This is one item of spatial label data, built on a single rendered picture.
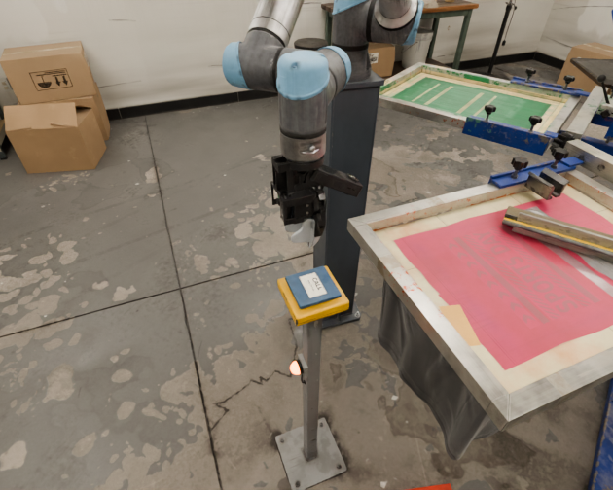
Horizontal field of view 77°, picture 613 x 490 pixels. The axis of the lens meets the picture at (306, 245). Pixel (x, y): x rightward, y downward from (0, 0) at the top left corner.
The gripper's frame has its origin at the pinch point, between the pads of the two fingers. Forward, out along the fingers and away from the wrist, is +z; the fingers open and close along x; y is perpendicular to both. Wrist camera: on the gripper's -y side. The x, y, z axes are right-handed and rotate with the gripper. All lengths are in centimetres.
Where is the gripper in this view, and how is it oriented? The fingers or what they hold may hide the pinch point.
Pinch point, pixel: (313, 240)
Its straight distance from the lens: 78.9
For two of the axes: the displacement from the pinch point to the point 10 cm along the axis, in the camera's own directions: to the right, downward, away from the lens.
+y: -9.3, 2.4, -2.8
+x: 3.7, 6.1, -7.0
